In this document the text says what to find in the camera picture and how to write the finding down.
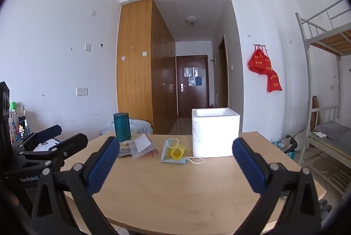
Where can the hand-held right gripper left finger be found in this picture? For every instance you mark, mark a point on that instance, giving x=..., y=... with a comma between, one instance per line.
x=105, y=163

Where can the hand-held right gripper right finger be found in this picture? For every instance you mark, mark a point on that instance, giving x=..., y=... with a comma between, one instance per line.
x=248, y=166

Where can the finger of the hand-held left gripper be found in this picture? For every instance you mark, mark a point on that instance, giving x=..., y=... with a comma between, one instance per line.
x=50, y=131
x=74, y=141

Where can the teal canister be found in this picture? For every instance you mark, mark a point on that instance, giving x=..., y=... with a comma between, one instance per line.
x=122, y=128

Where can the white foam box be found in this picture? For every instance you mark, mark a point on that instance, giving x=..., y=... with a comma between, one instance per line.
x=214, y=136

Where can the blue face mask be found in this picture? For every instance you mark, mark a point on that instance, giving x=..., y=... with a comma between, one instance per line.
x=166, y=156

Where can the yellow ribbed cup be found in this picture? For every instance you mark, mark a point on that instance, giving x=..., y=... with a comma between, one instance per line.
x=177, y=152

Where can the white paper sheets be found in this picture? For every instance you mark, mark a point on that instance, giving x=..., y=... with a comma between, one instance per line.
x=45, y=145

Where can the light blue basin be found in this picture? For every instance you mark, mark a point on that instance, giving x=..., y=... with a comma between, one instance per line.
x=277, y=145

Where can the clear plastic bag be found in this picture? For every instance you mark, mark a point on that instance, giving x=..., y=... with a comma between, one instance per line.
x=142, y=144

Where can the green-capped spray can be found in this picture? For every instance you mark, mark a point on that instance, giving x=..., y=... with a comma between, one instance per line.
x=13, y=107

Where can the light blue bedding bundle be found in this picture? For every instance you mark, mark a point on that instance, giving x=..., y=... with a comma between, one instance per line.
x=139, y=125

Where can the grey round basin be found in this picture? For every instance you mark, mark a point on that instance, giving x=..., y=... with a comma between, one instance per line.
x=322, y=166

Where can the dark brown door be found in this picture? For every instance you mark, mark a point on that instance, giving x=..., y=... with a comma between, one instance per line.
x=192, y=100

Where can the wooden board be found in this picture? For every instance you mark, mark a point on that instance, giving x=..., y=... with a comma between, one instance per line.
x=316, y=109

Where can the grey cloth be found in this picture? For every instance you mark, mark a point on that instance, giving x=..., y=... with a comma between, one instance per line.
x=333, y=128

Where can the brown side door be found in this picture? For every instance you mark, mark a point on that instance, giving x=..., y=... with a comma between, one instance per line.
x=223, y=73

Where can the blue door notice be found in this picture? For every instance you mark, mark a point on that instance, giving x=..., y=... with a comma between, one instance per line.
x=199, y=81

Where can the wooden wardrobe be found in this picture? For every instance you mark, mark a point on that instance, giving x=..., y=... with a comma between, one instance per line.
x=134, y=59

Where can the grey door poster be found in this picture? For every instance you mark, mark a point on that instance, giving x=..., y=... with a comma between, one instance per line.
x=190, y=72

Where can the metal bunk bed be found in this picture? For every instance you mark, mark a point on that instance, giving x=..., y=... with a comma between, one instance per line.
x=333, y=41

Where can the ceiling lamp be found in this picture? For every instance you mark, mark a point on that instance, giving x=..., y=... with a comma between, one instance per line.
x=192, y=20

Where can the white wall socket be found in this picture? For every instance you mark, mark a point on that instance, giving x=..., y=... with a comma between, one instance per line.
x=85, y=91
x=79, y=91

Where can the metal wall hook rack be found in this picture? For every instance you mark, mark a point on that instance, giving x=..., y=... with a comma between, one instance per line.
x=260, y=45

